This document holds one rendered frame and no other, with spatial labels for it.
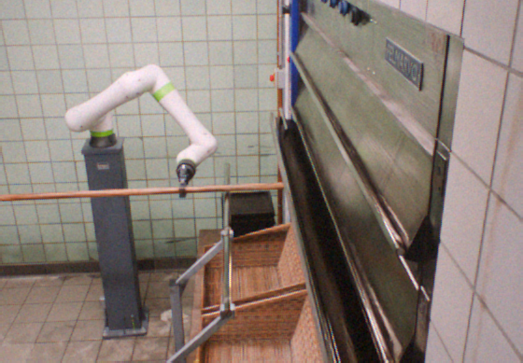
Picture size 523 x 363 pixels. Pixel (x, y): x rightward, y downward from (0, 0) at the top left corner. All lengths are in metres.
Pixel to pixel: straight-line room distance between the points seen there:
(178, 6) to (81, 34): 0.62
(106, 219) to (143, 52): 1.07
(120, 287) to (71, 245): 0.85
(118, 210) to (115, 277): 0.44
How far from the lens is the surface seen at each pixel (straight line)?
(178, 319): 2.43
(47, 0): 3.72
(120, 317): 3.63
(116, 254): 3.39
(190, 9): 3.58
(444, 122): 0.93
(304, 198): 1.94
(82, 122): 2.94
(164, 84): 2.82
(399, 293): 1.24
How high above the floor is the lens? 2.25
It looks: 23 degrees down
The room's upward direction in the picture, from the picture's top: 1 degrees counter-clockwise
